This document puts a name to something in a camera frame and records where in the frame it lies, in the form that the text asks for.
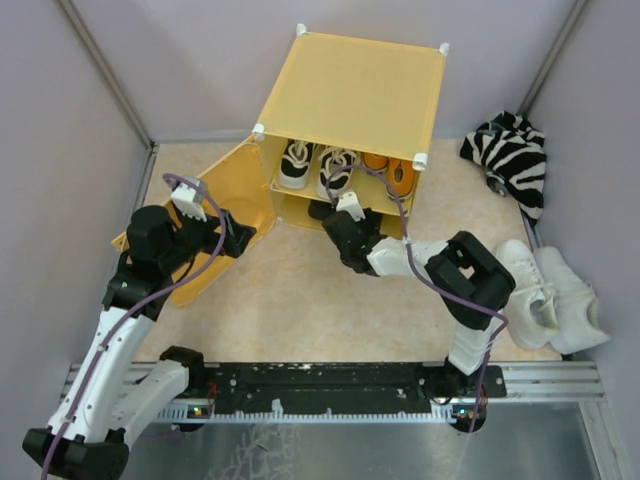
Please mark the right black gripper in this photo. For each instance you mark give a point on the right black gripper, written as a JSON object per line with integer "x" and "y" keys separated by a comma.
{"x": 369, "y": 222}

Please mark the black white canvas sneaker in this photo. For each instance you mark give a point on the black white canvas sneaker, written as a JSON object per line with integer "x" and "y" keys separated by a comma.
{"x": 295, "y": 164}

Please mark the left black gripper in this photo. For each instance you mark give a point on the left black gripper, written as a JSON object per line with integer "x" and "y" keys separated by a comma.
{"x": 238, "y": 235}

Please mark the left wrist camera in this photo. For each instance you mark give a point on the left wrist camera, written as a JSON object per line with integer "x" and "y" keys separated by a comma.
{"x": 187, "y": 200}

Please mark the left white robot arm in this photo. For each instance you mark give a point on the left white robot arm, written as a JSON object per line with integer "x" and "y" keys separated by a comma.
{"x": 105, "y": 330}

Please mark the zebra striped cloth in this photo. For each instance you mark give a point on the zebra striped cloth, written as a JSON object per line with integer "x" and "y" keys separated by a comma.
{"x": 510, "y": 152}

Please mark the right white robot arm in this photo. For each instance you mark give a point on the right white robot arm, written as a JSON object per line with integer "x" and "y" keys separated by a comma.
{"x": 472, "y": 283}

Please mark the yellow plastic shoe cabinet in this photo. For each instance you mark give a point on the yellow plastic shoe cabinet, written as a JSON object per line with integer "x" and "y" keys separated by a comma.
{"x": 359, "y": 94}

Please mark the orange canvas sneaker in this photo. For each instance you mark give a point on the orange canvas sneaker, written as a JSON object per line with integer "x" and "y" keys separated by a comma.
{"x": 375, "y": 162}
{"x": 401, "y": 178}

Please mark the black chunky sneaker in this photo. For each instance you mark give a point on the black chunky sneaker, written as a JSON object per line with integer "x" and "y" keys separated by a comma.
{"x": 319, "y": 210}

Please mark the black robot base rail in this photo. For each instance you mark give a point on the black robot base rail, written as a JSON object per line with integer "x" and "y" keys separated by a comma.
{"x": 358, "y": 393}

